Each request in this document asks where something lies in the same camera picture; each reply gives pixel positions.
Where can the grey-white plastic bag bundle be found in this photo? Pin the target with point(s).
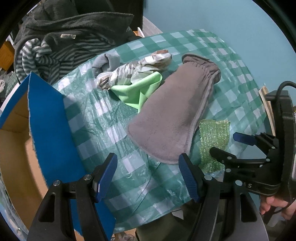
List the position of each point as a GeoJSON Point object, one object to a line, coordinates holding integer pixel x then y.
{"type": "Point", "coordinates": [131, 72]}

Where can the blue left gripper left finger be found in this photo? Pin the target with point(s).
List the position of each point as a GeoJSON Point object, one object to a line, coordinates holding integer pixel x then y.
{"type": "Point", "coordinates": [103, 176]}

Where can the blue-edged cardboard box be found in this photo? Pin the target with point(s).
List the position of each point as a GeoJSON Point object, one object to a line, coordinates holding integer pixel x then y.
{"type": "Point", "coordinates": [49, 191]}

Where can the grey sock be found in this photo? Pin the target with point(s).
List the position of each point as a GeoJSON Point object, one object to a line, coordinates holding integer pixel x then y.
{"type": "Point", "coordinates": [106, 62]}

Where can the person's right hand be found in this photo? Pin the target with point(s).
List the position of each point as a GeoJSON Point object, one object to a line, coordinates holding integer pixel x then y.
{"type": "Point", "coordinates": [267, 202]}

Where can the light green cloth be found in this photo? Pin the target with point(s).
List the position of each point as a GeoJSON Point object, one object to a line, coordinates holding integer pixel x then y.
{"type": "Point", "coordinates": [136, 94]}

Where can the green checkered tablecloth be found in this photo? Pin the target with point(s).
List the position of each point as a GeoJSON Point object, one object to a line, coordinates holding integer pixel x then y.
{"type": "Point", "coordinates": [144, 189]}

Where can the orange wooden cabinet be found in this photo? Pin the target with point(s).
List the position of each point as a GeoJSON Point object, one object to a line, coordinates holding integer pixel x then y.
{"type": "Point", "coordinates": [6, 55]}

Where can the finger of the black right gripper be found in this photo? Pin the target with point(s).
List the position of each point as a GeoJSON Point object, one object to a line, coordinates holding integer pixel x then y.
{"type": "Point", "coordinates": [222, 156]}

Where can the green knitted cloth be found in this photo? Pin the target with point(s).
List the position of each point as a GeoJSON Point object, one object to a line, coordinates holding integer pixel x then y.
{"type": "Point", "coordinates": [212, 134]}

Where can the grey striped sweater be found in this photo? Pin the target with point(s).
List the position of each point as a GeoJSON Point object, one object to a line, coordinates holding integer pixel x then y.
{"type": "Point", "coordinates": [38, 57]}

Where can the grey fleece mitt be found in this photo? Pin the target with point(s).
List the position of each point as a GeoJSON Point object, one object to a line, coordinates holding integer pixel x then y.
{"type": "Point", "coordinates": [165, 126]}

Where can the dark grey fleece jacket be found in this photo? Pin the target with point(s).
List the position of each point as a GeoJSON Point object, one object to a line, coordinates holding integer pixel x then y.
{"type": "Point", "coordinates": [61, 23]}

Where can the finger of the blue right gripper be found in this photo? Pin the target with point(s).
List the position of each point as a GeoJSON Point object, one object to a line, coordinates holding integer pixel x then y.
{"type": "Point", "coordinates": [244, 139]}

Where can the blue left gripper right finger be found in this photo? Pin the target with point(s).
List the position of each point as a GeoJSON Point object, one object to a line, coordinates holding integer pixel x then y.
{"type": "Point", "coordinates": [190, 182]}

